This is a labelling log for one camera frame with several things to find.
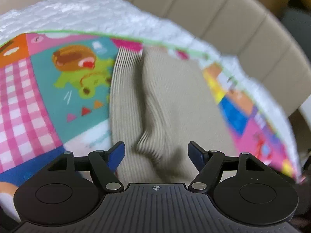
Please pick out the white quilted mattress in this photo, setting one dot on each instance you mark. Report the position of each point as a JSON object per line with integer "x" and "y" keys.
{"x": 118, "y": 17}

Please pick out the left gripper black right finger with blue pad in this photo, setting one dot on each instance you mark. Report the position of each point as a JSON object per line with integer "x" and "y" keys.
{"x": 242, "y": 188}

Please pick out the beige striped knit garment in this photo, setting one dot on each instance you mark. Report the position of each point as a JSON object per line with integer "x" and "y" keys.
{"x": 158, "y": 104}

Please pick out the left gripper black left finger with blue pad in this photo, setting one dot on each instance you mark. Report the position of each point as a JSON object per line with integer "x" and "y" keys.
{"x": 69, "y": 188}

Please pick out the colourful cartoon play mat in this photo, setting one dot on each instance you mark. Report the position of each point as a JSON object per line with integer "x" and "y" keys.
{"x": 55, "y": 89}

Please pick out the beige padded headboard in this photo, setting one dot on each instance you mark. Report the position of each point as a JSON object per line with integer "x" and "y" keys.
{"x": 266, "y": 50}

